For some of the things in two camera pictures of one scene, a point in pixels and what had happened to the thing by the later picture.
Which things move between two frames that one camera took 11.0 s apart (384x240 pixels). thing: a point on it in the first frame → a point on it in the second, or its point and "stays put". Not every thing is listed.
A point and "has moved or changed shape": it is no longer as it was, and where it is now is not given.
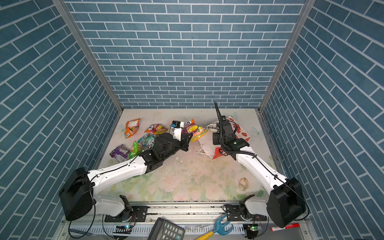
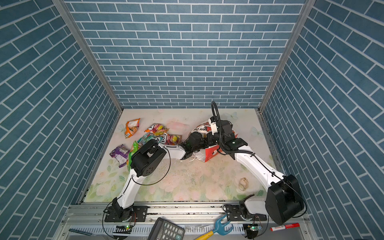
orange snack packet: (131, 127) stays put
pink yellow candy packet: (197, 132) has moved or changed shape
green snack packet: (147, 140) stays put
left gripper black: (185, 141) → (205, 143)
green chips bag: (136, 148) stays put
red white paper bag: (205, 139) has moved or changed shape
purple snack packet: (121, 153) stays put
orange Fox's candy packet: (156, 129) stays put
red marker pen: (296, 225) stays put
